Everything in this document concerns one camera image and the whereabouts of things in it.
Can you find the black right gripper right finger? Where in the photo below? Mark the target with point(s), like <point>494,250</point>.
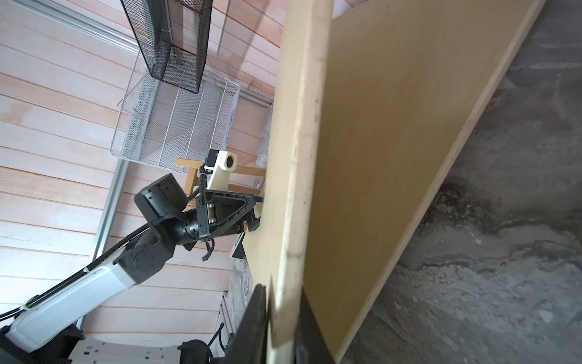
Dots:
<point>310,346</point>

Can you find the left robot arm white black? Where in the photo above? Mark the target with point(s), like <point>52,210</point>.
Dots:
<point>173,219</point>

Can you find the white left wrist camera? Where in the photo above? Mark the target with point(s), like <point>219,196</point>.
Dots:
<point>220,164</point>

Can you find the black mesh wire basket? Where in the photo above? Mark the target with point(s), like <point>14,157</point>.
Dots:
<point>166,61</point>

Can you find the plywood board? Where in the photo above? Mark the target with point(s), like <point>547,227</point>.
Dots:
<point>371,110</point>

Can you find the white mesh tiered shelf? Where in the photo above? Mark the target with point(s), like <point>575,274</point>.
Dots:
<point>159,122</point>

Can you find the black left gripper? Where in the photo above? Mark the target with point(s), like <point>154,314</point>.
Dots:
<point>220,213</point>

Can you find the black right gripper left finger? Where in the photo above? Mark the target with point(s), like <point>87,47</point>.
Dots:
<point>250,341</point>

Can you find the wooden easel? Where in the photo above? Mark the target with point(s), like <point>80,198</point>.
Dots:
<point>196,180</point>

